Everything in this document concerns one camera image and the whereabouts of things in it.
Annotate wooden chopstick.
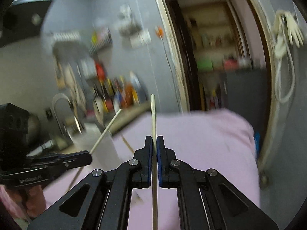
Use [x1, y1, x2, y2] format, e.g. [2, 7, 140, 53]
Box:
[67, 108, 122, 192]
[151, 94, 158, 230]

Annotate white wall switch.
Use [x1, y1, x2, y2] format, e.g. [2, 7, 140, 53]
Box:
[130, 29, 151, 48]

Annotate white wall basket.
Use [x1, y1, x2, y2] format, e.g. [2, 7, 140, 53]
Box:
[52, 31, 81, 42]

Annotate white hose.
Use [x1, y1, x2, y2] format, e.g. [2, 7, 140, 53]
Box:
[273, 47, 296, 104]

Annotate grey wall shelf basket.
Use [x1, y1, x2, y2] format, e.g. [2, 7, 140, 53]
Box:
[89, 28, 112, 55]

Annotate wooden storage shelf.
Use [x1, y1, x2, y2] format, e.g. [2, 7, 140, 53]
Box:
[182, 1, 245, 111]

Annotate black range hood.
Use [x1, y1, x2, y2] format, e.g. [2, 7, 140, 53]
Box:
[1, 0, 53, 47]

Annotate cream rubber gloves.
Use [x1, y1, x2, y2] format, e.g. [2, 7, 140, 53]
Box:
[272, 10, 304, 59]

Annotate red plastic bag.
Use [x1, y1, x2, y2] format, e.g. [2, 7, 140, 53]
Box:
[95, 62, 106, 81]

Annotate dark grey cabinet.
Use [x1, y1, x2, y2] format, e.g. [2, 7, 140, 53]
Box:
[221, 69, 267, 132]

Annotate orange wall hook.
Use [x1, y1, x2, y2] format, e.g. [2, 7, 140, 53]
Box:
[155, 26, 164, 39]

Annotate chrome faucet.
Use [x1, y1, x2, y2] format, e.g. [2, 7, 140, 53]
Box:
[51, 92, 73, 145]

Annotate hanging plastic bag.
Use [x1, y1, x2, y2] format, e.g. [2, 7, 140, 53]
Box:
[116, 4, 142, 37]

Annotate left hand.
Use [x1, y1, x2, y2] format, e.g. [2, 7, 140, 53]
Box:
[5, 185, 46, 218]

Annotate pink floral table cloth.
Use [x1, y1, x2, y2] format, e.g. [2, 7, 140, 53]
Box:
[43, 108, 261, 230]

